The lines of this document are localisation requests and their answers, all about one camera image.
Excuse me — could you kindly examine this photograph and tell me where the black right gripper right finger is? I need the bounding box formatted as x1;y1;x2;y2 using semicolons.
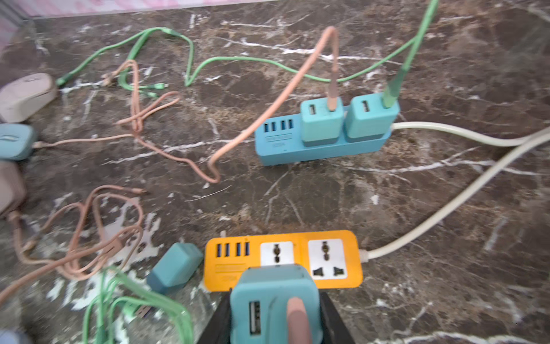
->
319;292;355;344

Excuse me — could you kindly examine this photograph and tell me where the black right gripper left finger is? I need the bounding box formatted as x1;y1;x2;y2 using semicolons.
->
197;296;232;344

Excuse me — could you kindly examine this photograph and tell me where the teal USB charger adapter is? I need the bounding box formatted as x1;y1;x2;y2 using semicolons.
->
230;265;323;343
146;243;204;295

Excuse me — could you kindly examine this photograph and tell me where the lavender wireless mouse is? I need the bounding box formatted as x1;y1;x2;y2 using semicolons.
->
0;329;32;344

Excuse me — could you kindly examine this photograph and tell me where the orange power strip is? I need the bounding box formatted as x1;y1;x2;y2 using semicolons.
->
204;230;363;292

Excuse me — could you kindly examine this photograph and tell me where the blue power strip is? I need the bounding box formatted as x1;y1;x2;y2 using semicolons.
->
254;114;391;166

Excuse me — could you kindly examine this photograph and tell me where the teal charger on blue strip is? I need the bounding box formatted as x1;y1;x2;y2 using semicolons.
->
300;97;345;146

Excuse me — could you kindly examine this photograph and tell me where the white power strip cord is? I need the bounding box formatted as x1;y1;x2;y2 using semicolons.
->
358;128;550;263

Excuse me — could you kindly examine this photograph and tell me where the pink multi-head charging cable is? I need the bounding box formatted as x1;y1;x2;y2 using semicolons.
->
32;25;340;184

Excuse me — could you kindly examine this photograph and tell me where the green multi-head charging cable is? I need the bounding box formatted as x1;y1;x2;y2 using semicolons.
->
54;0;440;108

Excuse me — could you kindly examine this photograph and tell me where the light blue wireless mouse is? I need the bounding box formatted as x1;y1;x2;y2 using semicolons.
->
0;123;37;161

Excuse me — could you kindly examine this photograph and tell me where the pink wireless mouse far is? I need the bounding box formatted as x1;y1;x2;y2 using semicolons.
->
1;73;57;123

